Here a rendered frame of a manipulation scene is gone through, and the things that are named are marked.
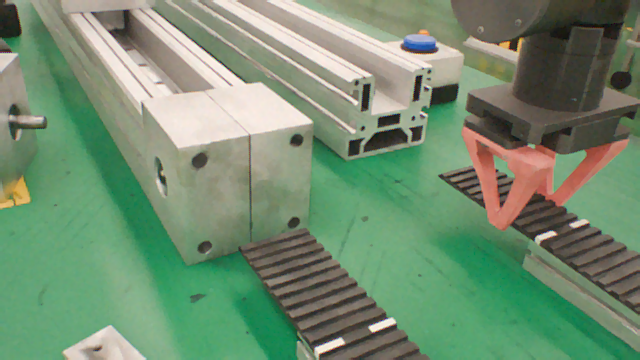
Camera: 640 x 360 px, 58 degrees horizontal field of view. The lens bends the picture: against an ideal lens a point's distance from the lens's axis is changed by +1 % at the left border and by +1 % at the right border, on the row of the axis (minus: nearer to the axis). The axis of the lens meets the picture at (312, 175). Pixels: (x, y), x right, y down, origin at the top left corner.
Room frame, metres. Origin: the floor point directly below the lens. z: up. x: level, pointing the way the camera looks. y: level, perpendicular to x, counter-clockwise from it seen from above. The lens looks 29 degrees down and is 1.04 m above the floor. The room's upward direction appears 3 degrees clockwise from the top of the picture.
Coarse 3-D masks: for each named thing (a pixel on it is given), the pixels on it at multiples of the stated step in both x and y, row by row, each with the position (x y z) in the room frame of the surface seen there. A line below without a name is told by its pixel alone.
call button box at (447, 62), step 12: (396, 48) 0.69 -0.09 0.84; (408, 48) 0.68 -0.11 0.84; (444, 48) 0.70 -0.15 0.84; (420, 60) 0.65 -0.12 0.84; (432, 60) 0.66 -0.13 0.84; (444, 60) 0.66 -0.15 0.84; (456, 60) 0.67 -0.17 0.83; (444, 72) 0.67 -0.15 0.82; (456, 72) 0.68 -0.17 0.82; (432, 84) 0.66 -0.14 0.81; (444, 84) 0.67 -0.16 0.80; (456, 84) 0.68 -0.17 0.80; (432, 96) 0.66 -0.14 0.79; (444, 96) 0.67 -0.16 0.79; (456, 96) 0.68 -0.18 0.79
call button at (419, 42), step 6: (408, 36) 0.70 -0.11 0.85; (414, 36) 0.70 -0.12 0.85; (420, 36) 0.70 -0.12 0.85; (426, 36) 0.70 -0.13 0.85; (408, 42) 0.68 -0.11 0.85; (414, 42) 0.68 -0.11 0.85; (420, 42) 0.68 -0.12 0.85; (426, 42) 0.68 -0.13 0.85; (432, 42) 0.68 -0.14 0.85; (414, 48) 0.68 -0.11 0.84; (420, 48) 0.68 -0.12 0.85; (426, 48) 0.68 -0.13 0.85; (432, 48) 0.68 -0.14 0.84
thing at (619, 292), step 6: (630, 282) 0.29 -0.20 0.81; (636, 282) 0.29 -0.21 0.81; (612, 288) 0.28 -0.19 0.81; (618, 288) 0.28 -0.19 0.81; (624, 288) 0.28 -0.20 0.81; (630, 288) 0.28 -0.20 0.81; (636, 288) 0.28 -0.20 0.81; (612, 294) 0.28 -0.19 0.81; (618, 294) 0.28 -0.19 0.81; (624, 294) 0.28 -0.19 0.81; (630, 294) 0.28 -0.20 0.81; (636, 294) 0.28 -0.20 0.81; (618, 300) 0.28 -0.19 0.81; (624, 300) 0.27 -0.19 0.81; (630, 300) 0.27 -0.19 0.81; (636, 300) 0.27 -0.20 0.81; (630, 306) 0.27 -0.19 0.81; (636, 306) 0.27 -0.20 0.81
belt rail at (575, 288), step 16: (528, 256) 0.34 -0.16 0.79; (544, 256) 0.33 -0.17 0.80; (544, 272) 0.33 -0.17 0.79; (560, 272) 0.33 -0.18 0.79; (576, 272) 0.31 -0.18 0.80; (560, 288) 0.32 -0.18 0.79; (576, 288) 0.31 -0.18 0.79; (592, 288) 0.30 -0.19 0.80; (576, 304) 0.30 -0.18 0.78; (592, 304) 0.29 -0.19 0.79; (608, 304) 0.29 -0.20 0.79; (608, 320) 0.28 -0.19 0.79; (624, 320) 0.28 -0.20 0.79; (624, 336) 0.27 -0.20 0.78
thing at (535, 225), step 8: (560, 208) 0.37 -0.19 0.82; (536, 216) 0.36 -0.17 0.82; (544, 216) 0.36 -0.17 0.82; (552, 216) 0.36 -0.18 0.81; (560, 216) 0.36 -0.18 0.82; (568, 216) 0.36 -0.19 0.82; (576, 216) 0.36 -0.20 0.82; (512, 224) 0.35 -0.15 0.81; (520, 224) 0.35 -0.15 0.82; (528, 224) 0.35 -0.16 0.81; (536, 224) 0.35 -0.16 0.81; (544, 224) 0.35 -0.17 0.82; (552, 224) 0.35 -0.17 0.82; (560, 224) 0.35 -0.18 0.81; (520, 232) 0.34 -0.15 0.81; (528, 232) 0.34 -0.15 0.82; (536, 232) 0.34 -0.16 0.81; (544, 232) 0.34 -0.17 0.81
